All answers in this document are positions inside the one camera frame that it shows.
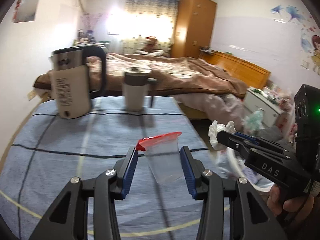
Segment white tissue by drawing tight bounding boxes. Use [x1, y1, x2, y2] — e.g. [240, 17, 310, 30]
[208, 120, 237, 151]

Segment clear bag red zip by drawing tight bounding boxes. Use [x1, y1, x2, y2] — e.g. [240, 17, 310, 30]
[136, 132, 183, 184]

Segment white round trash bin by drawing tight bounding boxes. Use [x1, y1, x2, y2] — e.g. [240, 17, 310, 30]
[226, 148, 274, 193]

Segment person's right hand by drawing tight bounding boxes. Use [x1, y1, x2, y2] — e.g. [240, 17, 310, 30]
[267, 184, 314, 223]

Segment green plastic bag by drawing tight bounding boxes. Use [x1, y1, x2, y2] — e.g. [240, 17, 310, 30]
[244, 108, 264, 133]

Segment grey cushioned chair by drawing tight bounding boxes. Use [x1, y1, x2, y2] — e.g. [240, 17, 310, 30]
[258, 126, 284, 142]

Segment white plastic shopping bag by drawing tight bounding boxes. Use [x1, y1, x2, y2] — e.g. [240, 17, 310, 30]
[276, 111, 295, 139]

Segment pink bed sheet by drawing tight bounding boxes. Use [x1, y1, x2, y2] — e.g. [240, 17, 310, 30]
[173, 93, 244, 131]

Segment white bedside cabinet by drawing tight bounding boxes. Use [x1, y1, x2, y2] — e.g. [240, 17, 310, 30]
[244, 87, 284, 127]

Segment wooden bed headboard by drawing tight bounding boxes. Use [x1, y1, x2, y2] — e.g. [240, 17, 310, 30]
[200, 51, 271, 89]

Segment blue patterned tablecloth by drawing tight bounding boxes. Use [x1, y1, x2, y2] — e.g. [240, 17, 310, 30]
[1, 97, 215, 239]

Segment brown fleece blanket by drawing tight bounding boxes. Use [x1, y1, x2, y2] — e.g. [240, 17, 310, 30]
[34, 53, 248, 98]

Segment wooden wardrobe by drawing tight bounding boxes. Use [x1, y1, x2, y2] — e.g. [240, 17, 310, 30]
[171, 0, 217, 58]

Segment white brown lidded mug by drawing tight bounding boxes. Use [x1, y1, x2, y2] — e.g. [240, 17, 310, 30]
[122, 67, 157, 112]

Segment brown teddy bear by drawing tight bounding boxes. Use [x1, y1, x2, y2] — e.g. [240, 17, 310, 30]
[140, 36, 164, 55]

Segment white electric kettle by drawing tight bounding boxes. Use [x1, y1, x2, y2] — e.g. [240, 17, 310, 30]
[50, 44, 106, 119]

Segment patterned window curtain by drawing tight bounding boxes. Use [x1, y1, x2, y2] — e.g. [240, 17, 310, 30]
[120, 0, 180, 54]

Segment cluttered side shelf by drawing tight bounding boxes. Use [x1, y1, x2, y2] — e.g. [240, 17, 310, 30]
[72, 29, 111, 47]

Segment black camera box green light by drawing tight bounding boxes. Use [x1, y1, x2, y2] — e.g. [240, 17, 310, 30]
[295, 84, 319, 154]

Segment cartoon couple wall sticker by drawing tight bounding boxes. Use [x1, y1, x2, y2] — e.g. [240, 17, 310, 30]
[300, 32, 319, 75]

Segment wall poster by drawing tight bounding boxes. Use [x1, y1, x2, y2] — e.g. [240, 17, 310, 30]
[12, 0, 39, 23]

